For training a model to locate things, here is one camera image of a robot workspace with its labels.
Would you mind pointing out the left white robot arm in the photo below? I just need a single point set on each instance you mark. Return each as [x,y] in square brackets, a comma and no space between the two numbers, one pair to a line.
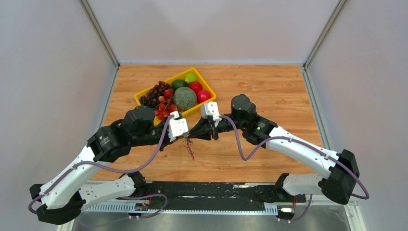
[63,198]

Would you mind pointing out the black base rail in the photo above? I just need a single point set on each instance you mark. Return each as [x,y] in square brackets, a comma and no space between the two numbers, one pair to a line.
[230,196]

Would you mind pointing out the dark purple grape bunch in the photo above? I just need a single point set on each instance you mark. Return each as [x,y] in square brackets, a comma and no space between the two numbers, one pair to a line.
[159,94]

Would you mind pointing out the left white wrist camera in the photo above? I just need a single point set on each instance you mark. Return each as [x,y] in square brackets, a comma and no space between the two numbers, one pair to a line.
[177,126]

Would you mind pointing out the netted green melon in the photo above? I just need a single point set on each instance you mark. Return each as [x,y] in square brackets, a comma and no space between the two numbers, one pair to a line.
[184,98]

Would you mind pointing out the lime green fruit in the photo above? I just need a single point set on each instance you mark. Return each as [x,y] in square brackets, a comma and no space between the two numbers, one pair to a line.
[190,77]

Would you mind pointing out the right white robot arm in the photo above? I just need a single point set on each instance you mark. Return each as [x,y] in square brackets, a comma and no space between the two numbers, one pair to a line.
[335,174]

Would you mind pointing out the red apple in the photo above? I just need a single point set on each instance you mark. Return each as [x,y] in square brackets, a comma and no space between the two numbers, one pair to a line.
[195,86]

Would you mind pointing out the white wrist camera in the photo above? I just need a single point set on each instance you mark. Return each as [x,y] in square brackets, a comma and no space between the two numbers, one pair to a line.
[210,112]
[177,126]

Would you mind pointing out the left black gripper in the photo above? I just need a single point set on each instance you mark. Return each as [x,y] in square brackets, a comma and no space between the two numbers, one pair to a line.
[167,141]

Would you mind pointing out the red key tag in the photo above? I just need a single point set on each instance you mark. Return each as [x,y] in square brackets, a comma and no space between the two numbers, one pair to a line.
[190,151]

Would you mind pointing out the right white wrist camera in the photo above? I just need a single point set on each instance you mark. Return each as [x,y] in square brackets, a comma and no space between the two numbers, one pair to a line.
[210,112]

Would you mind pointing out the pink red peach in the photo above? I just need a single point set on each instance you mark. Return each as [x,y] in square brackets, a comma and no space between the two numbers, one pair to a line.
[203,95]

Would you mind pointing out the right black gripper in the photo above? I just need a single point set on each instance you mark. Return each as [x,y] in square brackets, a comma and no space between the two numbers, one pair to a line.
[202,130]

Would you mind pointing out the dark green avocado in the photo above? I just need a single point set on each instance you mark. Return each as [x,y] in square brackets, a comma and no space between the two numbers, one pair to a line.
[178,83]

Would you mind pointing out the red lychee bunch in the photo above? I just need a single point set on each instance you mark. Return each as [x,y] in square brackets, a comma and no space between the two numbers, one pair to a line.
[164,104]

